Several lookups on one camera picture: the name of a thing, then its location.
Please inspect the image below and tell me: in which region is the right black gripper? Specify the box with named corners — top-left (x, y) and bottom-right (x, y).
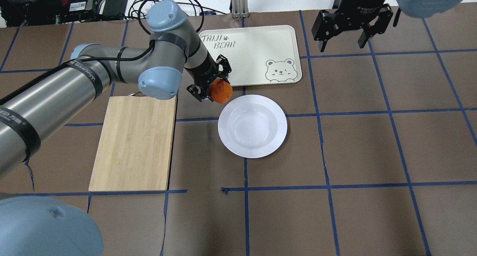
top-left (312, 0), bottom-right (394, 53)

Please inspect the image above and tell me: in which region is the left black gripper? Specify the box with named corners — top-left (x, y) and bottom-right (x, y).
top-left (186, 54), bottom-right (232, 102)

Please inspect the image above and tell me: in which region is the orange fruit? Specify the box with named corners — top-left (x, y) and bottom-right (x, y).
top-left (209, 78), bottom-right (233, 104)

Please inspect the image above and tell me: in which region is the white round plate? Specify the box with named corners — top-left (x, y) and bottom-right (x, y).
top-left (218, 95), bottom-right (288, 159)

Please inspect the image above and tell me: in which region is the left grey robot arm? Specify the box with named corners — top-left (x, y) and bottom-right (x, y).
top-left (0, 0), bottom-right (232, 256)

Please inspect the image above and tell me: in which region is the cream bear tray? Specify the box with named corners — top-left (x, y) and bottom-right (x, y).
top-left (199, 25), bottom-right (303, 87)

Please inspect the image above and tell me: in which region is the bamboo cutting board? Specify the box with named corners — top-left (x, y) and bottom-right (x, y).
top-left (89, 96), bottom-right (177, 193)

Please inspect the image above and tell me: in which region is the black power adapter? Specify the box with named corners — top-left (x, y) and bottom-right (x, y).
top-left (101, 0), bottom-right (128, 20)

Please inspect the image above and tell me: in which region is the black electronics box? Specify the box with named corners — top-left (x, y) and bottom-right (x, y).
top-left (1, 0), bottom-right (100, 27)

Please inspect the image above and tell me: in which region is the aluminium profile post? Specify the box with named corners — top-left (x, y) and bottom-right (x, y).
top-left (231, 0), bottom-right (249, 19)

